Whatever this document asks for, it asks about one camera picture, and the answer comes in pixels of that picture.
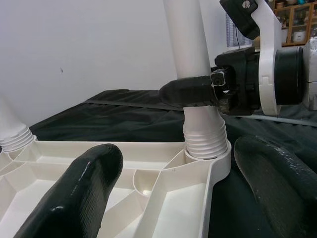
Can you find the brown wooden glass cabinet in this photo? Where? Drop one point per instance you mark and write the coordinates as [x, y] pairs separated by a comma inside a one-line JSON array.
[[297, 19]]

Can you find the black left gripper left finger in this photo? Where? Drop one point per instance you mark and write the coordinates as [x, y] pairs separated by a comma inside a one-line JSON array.
[[74, 193]]

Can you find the white plastic children table top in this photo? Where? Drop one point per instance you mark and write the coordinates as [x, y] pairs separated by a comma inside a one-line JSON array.
[[74, 153]]

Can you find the white plastic table leg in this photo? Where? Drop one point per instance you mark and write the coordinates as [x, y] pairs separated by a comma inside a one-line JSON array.
[[12, 124], [188, 49]]

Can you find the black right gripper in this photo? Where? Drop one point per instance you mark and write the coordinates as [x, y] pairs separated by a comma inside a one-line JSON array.
[[242, 81]]

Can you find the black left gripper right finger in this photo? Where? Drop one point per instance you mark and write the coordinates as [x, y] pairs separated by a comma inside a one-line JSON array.
[[284, 193]]

